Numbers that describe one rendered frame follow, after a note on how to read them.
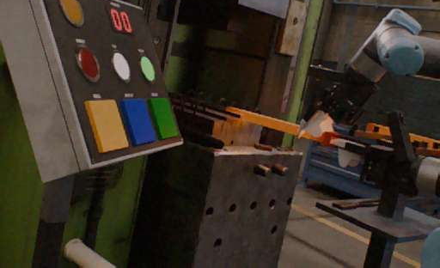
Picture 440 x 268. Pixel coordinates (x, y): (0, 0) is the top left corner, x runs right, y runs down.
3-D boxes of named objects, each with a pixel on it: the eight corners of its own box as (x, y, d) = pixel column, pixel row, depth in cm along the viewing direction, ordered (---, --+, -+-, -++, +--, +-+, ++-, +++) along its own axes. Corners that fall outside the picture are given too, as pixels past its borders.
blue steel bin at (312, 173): (440, 220, 512) (459, 149, 503) (406, 227, 454) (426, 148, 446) (337, 182, 593) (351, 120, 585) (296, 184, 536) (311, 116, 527)
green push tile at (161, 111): (178, 135, 98) (167, 97, 98) (163, 139, 90) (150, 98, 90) (170, 137, 99) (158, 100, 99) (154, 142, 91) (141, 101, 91)
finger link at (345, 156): (320, 161, 118) (357, 173, 112) (326, 136, 117) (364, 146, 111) (326, 161, 120) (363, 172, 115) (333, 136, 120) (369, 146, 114)
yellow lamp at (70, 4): (88, 27, 77) (93, -3, 76) (60, 21, 73) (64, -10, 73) (76, 24, 79) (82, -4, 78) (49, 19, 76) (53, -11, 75)
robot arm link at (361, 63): (355, 45, 113) (371, 50, 119) (342, 61, 115) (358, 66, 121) (379, 66, 109) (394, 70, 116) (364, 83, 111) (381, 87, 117)
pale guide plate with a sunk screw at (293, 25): (296, 57, 168) (307, 4, 166) (279, 52, 161) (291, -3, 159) (290, 56, 169) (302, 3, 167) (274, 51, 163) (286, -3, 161)
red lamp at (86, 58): (104, 82, 77) (109, 52, 76) (77, 78, 73) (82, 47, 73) (93, 77, 79) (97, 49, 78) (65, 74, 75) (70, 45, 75)
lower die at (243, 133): (258, 146, 144) (264, 116, 143) (209, 145, 129) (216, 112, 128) (160, 112, 172) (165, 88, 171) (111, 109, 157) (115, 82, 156)
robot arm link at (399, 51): (449, 48, 96) (436, 33, 106) (389, 37, 96) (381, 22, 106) (435, 88, 99) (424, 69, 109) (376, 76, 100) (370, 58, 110)
